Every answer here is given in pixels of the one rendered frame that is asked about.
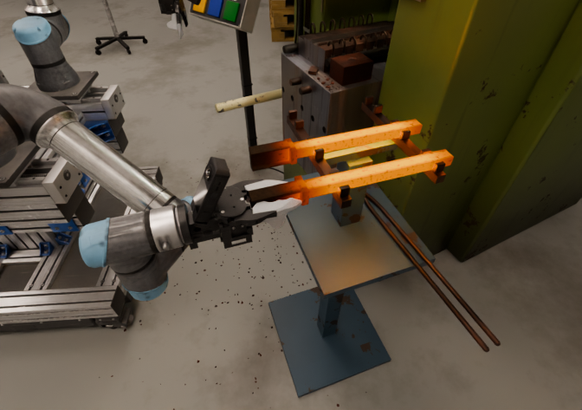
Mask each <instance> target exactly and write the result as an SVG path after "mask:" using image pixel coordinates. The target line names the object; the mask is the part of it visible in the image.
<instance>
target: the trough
mask: <svg viewBox="0 0 582 410"><path fill-rule="evenodd" d="M393 26H394V24H393V25H388V26H384V27H378V28H374V29H365V30H361V31H355V32H351V33H345V34H341V35H336V36H328V37H322V38H318V39H312V40H313V45H315V46H317V42H324V41H330V40H334V39H339V38H344V37H349V36H357V35H362V34H366V33H372V32H376V31H380V30H386V29H393Z"/></svg>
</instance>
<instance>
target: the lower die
mask: <svg viewBox="0 0 582 410"><path fill-rule="evenodd" d="M393 24H394V21H391V22H388V21H381V22H376V23H367V24H364V25H357V26H355V27H347V28H345V29H343V28H342V29H336V30H328V31H326V32H324V31H323V32H318V33H315V34H314V33H313V34H308V35H303V36H299V44H298V53H299V54H300V55H302V56H303V57H304V58H306V59H307V60H308V57H309V60H308V61H310V62H311V63H312V64H313V65H314V66H316V67H319V69H320V70H321V71H322V72H327V71H330V67H328V68H327V66H326V64H325V60H326V59H327V58H330V57H331V54H332V50H333V46H332V44H331V43H330V46H327V44H328V42H329V41H324V42H317V46H315V45H313V40H312V39H318V38H322V37H328V36H336V35H341V34H345V33H351V32H355V31H361V30H365V29H374V28H378V27H384V26H388V25H393ZM381 31H382V30H380V31H376V32H375V33H376V34H377V36H378V41H377V48H380V47H383V46H384V44H385V33H383V34H382V36H381V35H380V33H381ZM385 31H386V32H387V35H388V37H387V43H386V44H387V45H386V46H389V45H390V43H391V35H392V33H391V34H390V31H391V29H386V30H385ZM364 35H366V37H367V44H366V50H368V49H373V46H374V43H375V35H372V38H370V35H371V33H366V34H364ZM360 36H361V35H357V36H354V37H355V38H356V40H357V45H356V52H360V51H363V48H364V46H365V38H364V37H362V40H359V39H360ZM343 39H344V40H345V41H346V52H345V53H346V55H347V54H351V53H352V51H353V48H354V40H353V39H352V41H351V42H349V39H350V36H349V37H344V38H343ZM339 40H340V38H339V39H334V40H330V41H333V43H334V56H339V55H342V53H343V46H344V44H343V42H342V41H341V43H340V44H339ZM387 56H388V55H382V56H377V57H373V58H370V59H372V60H374V61H378V60H382V59H386V58H387Z"/></svg>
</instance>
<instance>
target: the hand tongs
mask: <svg viewBox="0 0 582 410"><path fill-rule="evenodd" d="M367 198H369V199H370V200H371V201H372V202H373V204H375V205H376V206H377V207H378V208H379V210H380V211H382V212H383V213H384V215H385V216H386V217H387V218H388V219H389V220H390V221H391V223H392V224H393V225H394V226H395V228H396V229H397V230H398V231H399V232H400V234H401V235H402V236H403V237H404V238H405V240H406V241H407V242H408V243H409V244H410V245H411V247H412V248H413V249H414V250H415V251H416V253H417V254H418V255H419V256H420V257H421V258H422V259H423V260H424V261H425V263H426V264H427V265H428V266H429V267H430V269H431V270H432V271H433V272H434V273H435V275H436V276H437V277H438V278H439V279H440V281H441V282H442V283H443V284H444V285H445V287H446V288H447V289H448V290H449V291H450V293H451V294H452V295H453V296H454V297H455V299H456V300H457V301H458V302H459V303H460V304H461V305H462V306H463V307H464V308H465V310H466V311H467V312H468V313H469V315H470V316H471V317H472V318H473V319H474V320H475V322H476V323H477V324H478V325H479V326H480V328H481V329H482V330H483V331H484V333H485V334H486V335H487V336H488V337H489V339H490V340H491V341H492V342H493V343H494V344H495V345H496V346H500V345H501V343H500V341H499V340H498V339H497V338H496V336H495V335H494V334H493V333H492V332H491V331H490V329H489V328H488V327H487V326H486V325H485V323H484V322H483V321H482V320H481V319H480V318H479V316H478V315H477V314H476V313H475V312H474V310H472V309H471V308H470V307H469V306H468V304H467V303H466V302H465V301H464V300H463V299H462V297H461V296H460V295H459V294H458V293H457V292H456V290H455V289H454V288H453V287H452V286H451V284H450V283H449V282H448V281H447V280H446V279H445V277H444V276H443V275H442V274H441V273H440V271H439V270H438V269H437V268H436V267H435V266H434V264H433V263H432V262H431V261H430V260H429V259H428V258H427V257H426V256H425V255H424V254H423V252H422V251H421V250H420V249H419V248H418V247H417V245H416V244H415V243H414V242H413V241H412V240H411V238H410V237H409V236H408V235H407V234H406V233H405V231H404V230H403V229H402V228H401V227H400V225H399V224H398V223H397V222H396V221H395V220H394V218H393V217H392V216H391V215H390V214H389V213H388V211H387V210H386V209H385V208H384V207H383V206H382V205H381V204H380V203H379V202H378V201H377V200H376V199H375V198H374V197H373V196H371V195H370V194H369V193H368V192H367V193H366V194H365V204H366V206H367V207H368V209H369V210H370V211H371V213H372V214H373V216H374V217H375V218H376V219H377V220H378V221H379V223H380V224H381V225H382V226H383V227H384V228H385V230H386V231H387V232H388V234H389V235H390V236H391V238H392V239H393V240H394V241H395V242H396V244H397V245H398V246H399V248H400V249H401V250H402V251H403V253H404V254H405V255H406V256H407V257H408V258H409V259H410V261H411V262H412V263H413V264H414V266H415V267H416V268H417V269H418V271H419V272H420V273H421V274H422V276H423V277H424V278H425V279H426V281H427V282H428V283H429V284H430V286H431V287H432V288H433V290H434V291H435V292H436V293H437V294H438V295H439V296H440V297H441V299H442V300H443V301H444V302H445V304H446V305H447V306H448V307H449V309H450V310H451V311H452V313H453V314H454V315H455V316H456V318H457V319H458V320H459V321H460V323H461V324H462V325H463V326H464V328H465V329H466V330H468V332H469V333H470V334H471V336H472V337H473V338H474V339H475V341H476V342H477V343H478V344H479V346H480V347H481V348H482V349H483V351H485V352H488V351H489V348H488V346H487V345H486V343H485V342H484V341H483V340H482V338H481V337H480V336H479V335H478V334H477V333H476V332H475V331H474V330H473V328H472V327H471V326H470V325H469V323H468V322H467V321H466V320H465V319H464V317H463V316H462V315H461V314H460V312H459V311H458V310H457V309H456V307H455V306H454V305H453V304H452V303H451V301H450V300H449V299H448V298H447V296H446V295H444V293H443V292H442V291H441V290H440V289H439V287H438V286H437V285H436V284H435V282H434V281H433V280H432V279H431V278H430V276H429V275H428V274H427V273H426V271H425V270H424V269H423V268H422V266H421V265H420V264H419V263H418V262H417V260H416V259H415V258H414V257H413V256H412V255H411V254H410V253H409V251H408V250H407V249H406V248H405V246H404V245H403V244H402V243H401V241H400V240H399V239H398V238H397V236H396V235H395V234H394V233H393V232H392V230H391V229H390V228H389V227H388V225H387V224H386V223H385V221H384V220H383V219H382V218H381V217H380V216H379V215H378V214H377V213H376V211H375V210H374V209H373V207H372V206H371V204H370V203H369V201H368V199H367Z"/></svg>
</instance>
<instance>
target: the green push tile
mask: <svg viewBox="0 0 582 410"><path fill-rule="evenodd" d="M239 8H240V4H239V3H236V2H232V1H229V0H227V2H226V5H225V10H224V13H223V19H224V20H227V21H231V22H233V23H235V22H236V19H237V15H238V11H239Z"/></svg>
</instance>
